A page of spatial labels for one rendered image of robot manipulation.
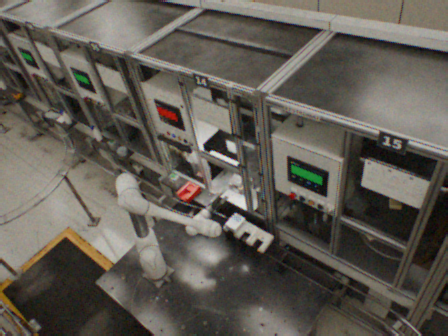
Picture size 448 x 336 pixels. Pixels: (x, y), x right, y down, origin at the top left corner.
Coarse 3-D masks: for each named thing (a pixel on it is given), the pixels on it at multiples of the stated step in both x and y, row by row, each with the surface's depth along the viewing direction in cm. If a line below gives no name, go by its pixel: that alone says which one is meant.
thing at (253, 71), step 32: (224, 0) 274; (224, 32) 256; (256, 32) 248; (288, 32) 242; (320, 32) 231; (160, 64) 232; (192, 64) 231; (224, 64) 225; (256, 64) 219; (288, 64) 211; (256, 96) 193; (256, 224) 323
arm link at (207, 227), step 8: (152, 208) 236; (160, 208) 242; (160, 216) 243; (168, 216) 243; (176, 216) 244; (184, 216) 246; (192, 224) 245; (200, 224) 248; (208, 224) 250; (216, 224) 251; (200, 232) 252; (208, 232) 250; (216, 232) 249
